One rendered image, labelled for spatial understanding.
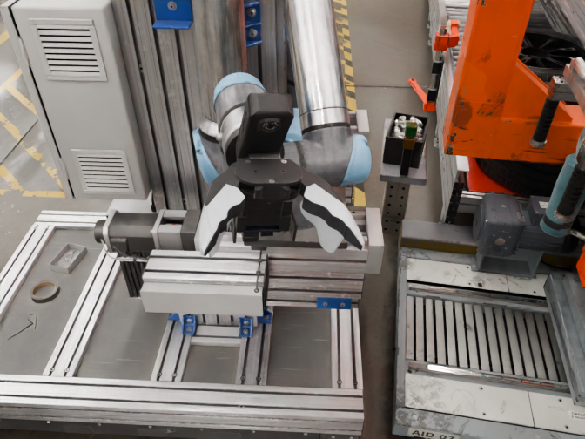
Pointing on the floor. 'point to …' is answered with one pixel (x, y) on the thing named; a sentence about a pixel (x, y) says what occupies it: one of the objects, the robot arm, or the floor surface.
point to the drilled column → (393, 206)
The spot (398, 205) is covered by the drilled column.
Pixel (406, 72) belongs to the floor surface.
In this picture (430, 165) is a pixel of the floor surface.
